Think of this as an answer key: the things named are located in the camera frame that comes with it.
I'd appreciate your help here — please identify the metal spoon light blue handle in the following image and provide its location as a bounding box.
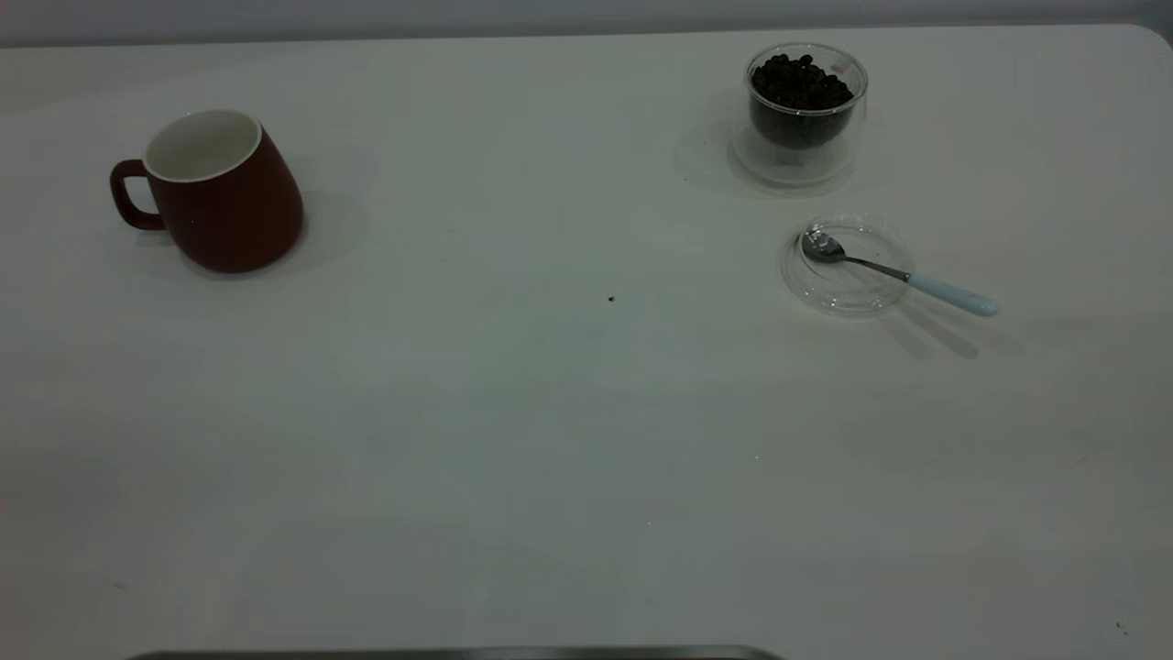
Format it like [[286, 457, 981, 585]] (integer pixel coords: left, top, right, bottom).
[[801, 229, 999, 318]]

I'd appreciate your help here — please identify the red ceramic mug white inside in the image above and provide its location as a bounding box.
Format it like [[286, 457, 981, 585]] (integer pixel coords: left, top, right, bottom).
[[110, 109, 305, 274]]

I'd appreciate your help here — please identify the clear double-walled glass cup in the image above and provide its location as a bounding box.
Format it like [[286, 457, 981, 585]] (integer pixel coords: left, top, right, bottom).
[[730, 42, 870, 191]]

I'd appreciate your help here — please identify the clear round glass saucer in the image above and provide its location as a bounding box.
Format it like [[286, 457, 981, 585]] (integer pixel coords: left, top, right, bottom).
[[781, 214, 915, 318]]

